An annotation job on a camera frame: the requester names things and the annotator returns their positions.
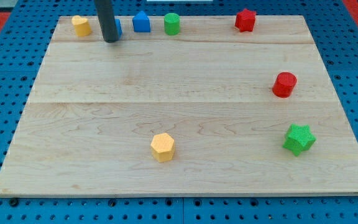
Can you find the red star block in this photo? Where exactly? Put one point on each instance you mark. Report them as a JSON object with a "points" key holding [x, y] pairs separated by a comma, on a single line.
{"points": [[245, 20]]}

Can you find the green star block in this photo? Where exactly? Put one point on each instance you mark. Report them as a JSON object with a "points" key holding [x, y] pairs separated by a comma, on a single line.
{"points": [[298, 139]]}

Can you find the light wooden board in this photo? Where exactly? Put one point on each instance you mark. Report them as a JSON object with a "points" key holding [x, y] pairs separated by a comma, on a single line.
{"points": [[95, 107]]}

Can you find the yellow hexagon block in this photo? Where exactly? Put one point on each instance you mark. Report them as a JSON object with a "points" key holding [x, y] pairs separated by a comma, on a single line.
{"points": [[163, 147]]}

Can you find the green cylinder block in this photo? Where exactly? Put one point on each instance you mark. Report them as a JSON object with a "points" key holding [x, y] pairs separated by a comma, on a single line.
{"points": [[172, 24]]}

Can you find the blue house-shaped block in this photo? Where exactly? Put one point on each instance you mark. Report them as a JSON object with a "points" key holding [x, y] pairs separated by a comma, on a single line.
{"points": [[141, 22]]}

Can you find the blue block behind rod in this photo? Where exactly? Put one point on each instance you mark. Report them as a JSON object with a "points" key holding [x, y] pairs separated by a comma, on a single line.
{"points": [[119, 28]]}

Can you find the red cylinder block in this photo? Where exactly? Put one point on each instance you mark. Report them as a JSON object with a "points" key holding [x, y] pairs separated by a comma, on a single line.
{"points": [[284, 84]]}

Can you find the yellow heart block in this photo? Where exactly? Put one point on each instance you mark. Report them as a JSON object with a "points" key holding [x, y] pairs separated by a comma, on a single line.
{"points": [[81, 26]]}

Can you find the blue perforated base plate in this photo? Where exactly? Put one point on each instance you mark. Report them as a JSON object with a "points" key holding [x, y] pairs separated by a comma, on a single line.
{"points": [[23, 43]]}

